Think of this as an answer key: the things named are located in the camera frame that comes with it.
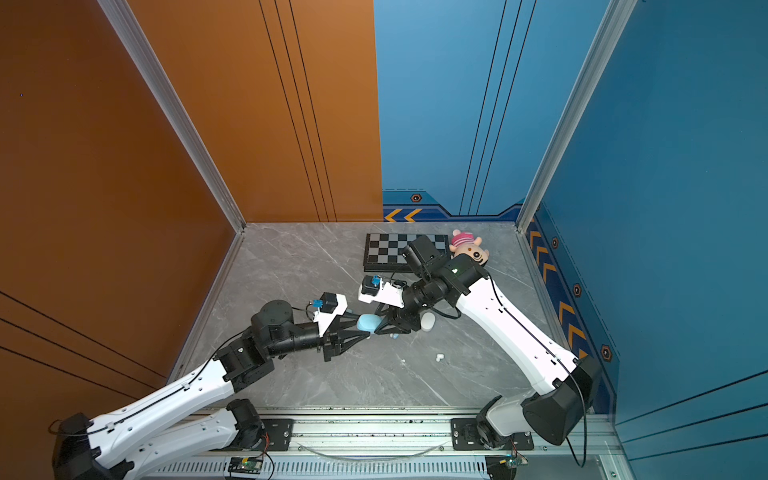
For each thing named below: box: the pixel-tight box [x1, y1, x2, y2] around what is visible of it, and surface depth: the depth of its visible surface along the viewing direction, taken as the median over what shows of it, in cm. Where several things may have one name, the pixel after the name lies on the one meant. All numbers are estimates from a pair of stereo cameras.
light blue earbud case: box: [356, 314, 381, 334], surface depth 65 cm
